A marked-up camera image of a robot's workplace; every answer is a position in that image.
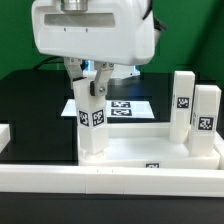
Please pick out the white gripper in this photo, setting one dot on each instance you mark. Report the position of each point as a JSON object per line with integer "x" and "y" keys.
{"x": 113, "y": 31}

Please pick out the white desk top tray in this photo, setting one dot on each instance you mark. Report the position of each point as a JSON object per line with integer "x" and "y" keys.
{"x": 146, "y": 145}

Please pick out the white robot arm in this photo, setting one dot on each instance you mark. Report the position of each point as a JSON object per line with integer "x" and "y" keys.
{"x": 107, "y": 32}

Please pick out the white marker sheet with tags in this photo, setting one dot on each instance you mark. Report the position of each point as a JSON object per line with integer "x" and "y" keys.
{"x": 116, "y": 108}

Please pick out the white left fence bar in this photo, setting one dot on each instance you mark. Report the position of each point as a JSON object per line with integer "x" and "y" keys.
{"x": 4, "y": 136}

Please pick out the white fence bar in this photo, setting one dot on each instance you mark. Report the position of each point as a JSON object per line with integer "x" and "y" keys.
{"x": 219, "y": 147}
{"x": 4, "y": 136}
{"x": 100, "y": 180}

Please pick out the white front fence bar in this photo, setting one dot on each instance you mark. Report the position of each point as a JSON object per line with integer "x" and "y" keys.
{"x": 100, "y": 180}

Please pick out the white right fence bar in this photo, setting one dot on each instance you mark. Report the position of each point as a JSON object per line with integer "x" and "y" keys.
{"x": 219, "y": 147}

